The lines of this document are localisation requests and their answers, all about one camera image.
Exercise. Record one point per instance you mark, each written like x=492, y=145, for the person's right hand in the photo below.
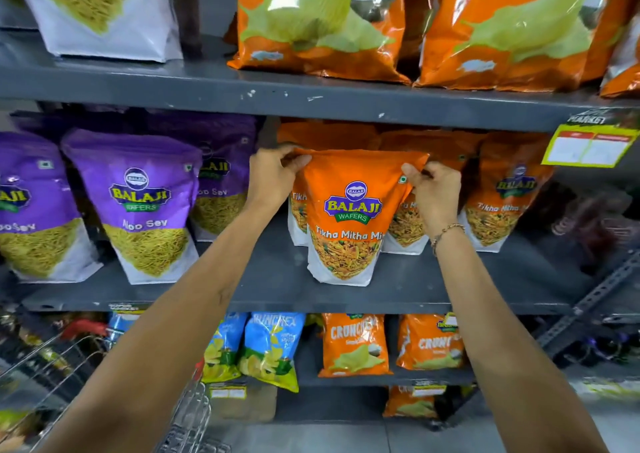
x=440, y=198

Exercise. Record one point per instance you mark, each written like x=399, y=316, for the person's left hand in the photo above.
x=267, y=178

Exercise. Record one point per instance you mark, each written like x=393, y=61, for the person's left thumb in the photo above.
x=297, y=163

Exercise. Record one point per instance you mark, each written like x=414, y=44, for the person's right thumb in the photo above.
x=412, y=173

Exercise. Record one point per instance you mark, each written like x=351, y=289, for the orange snack mix pouch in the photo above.
x=350, y=218
x=430, y=143
x=406, y=228
x=325, y=135
x=505, y=193
x=298, y=218

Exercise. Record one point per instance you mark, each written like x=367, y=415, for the person's left forearm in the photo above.
x=170, y=327

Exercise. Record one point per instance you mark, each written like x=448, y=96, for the person's right forearm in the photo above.
x=505, y=347

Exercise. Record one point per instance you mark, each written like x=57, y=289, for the grey metal shelf rack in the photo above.
x=280, y=90

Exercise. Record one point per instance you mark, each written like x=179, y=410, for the purple sev snack pouch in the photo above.
x=35, y=208
x=222, y=168
x=145, y=203

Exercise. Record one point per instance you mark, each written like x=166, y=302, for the large orange chip bag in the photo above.
x=320, y=23
x=515, y=28
x=625, y=75

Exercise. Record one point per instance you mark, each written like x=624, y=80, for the small orange chip bag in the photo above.
x=430, y=342
x=355, y=345
x=410, y=403

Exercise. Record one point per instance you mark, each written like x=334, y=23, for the yellow shelf price label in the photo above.
x=590, y=143

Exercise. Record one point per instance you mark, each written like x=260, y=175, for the blue chip bag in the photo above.
x=224, y=347
x=272, y=350
x=119, y=325

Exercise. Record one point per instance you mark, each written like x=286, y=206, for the slotted grey metal brace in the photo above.
x=590, y=298

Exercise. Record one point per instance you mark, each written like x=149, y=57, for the white sev snack pouch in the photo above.
x=110, y=13

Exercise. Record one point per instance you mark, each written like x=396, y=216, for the brown cardboard box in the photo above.
x=250, y=405

